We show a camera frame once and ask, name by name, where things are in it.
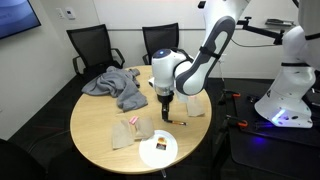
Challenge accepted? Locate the small white plate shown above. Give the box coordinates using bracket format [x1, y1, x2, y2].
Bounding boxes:
[138, 129, 179, 169]

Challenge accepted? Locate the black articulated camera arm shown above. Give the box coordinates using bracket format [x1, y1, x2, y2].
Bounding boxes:
[236, 16, 286, 46]

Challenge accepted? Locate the black orange marker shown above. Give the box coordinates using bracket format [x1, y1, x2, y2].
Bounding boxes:
[166, 119, 188, 127]

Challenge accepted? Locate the whiteboard marker tray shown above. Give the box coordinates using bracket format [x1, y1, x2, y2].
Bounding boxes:
[264, 18, 297, 28]

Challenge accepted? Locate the pink sugar packet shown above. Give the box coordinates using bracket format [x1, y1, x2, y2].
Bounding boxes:
[128, 115, 139, 126]

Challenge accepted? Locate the white wall thermostat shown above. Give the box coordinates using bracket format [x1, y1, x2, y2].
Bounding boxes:
[64, 6, 77, 21]

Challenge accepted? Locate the orange black bar clamp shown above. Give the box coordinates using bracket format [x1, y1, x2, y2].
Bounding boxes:
[214, 114, 249, 145]
[218, 88, 242, 108]

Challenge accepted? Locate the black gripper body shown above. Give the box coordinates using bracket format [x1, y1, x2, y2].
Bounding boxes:
[156, 93, 175, 114]

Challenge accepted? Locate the small dark wrapped candy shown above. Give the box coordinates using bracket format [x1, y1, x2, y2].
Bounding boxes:
[155, 142, 168, 151]

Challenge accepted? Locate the white light switch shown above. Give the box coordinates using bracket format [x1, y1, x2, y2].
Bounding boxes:
[55, 7, 65, 20]

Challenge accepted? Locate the wall television screen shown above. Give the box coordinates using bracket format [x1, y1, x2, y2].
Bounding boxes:
[0, 0, 42, 40]

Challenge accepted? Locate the grey hoodie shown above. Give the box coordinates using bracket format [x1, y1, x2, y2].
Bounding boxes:
[81, 65, 149, 113]

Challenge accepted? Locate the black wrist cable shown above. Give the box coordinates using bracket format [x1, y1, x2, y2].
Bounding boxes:
[169, 47, 195, 64]

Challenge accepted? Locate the black mesh office chair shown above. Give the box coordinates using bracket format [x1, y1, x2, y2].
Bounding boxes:
[141, 22, 181, 66]
[65, 23, 126, 78]

